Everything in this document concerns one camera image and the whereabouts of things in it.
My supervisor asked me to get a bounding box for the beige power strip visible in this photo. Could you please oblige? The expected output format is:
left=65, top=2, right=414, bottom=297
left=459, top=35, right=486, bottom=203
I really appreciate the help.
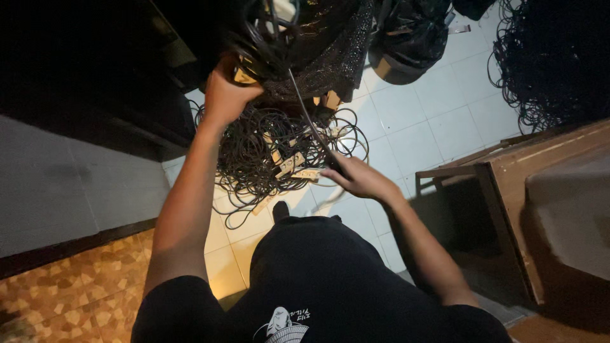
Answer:
left=251, top=193, right=279, bottom=216
left=275, top=151, right=307, bottom=180
left=291, top=169, right=324, bottom=182

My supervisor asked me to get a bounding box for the black power cable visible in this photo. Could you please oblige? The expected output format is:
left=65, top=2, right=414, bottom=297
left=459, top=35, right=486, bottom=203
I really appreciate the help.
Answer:
left=286, top=68, right=351, bottom=178

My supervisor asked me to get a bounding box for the heap of tangled black cables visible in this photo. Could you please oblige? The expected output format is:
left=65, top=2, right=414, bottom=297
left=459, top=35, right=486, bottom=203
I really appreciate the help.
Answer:
left=191, top=98, right=371, bottom=230

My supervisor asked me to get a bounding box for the brown wooden cabinet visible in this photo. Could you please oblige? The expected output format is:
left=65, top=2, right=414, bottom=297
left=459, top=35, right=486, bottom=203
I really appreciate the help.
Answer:
left=414, top=119, right=610, bottom=343

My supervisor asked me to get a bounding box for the dark furniture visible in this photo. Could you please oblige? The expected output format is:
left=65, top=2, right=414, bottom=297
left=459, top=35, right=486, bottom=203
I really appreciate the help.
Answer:
left=0, top=0, right=225, bottom=164

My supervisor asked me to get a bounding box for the black cable bundle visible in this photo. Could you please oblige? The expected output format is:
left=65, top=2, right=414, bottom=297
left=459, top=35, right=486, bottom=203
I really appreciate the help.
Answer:
left=224, top=0, right=306, bottom=86

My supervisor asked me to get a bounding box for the large black plastic bag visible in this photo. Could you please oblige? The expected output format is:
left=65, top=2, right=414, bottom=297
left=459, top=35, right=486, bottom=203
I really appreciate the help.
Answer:
left=248, top=0, right=377, bottom=108

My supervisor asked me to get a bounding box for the big pile of black cables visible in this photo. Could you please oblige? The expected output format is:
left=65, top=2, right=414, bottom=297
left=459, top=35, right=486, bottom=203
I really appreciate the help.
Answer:
left=487, top=0, right=610, bottom=135

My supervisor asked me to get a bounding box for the tan cardboard piece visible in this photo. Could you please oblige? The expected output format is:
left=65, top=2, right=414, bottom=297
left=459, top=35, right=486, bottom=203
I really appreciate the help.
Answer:
left=313, top=90, right=343, bottom=111

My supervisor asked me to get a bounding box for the person's dark shoe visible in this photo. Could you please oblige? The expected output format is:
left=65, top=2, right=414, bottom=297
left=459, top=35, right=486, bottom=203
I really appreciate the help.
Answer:
left=272, top=200, right=291, bottom=224

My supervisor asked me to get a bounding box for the person's black printed shirt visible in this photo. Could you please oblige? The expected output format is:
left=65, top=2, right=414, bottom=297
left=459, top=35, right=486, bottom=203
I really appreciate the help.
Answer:
left=131, top=215, right=513, bottom=343

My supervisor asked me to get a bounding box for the small black plastic bag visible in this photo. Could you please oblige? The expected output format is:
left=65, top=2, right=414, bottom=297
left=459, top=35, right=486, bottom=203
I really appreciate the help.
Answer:
left=368, top=0, right=453, bottom=86

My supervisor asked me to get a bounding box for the person's right hand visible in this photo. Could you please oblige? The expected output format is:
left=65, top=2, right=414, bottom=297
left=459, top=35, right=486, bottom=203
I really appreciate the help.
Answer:
left=320, top=151, right=406, bottom=203

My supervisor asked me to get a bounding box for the person's left hand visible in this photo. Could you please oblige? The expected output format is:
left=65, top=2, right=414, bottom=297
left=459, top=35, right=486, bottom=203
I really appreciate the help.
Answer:
left=204, top=55, right=265, bottom=130

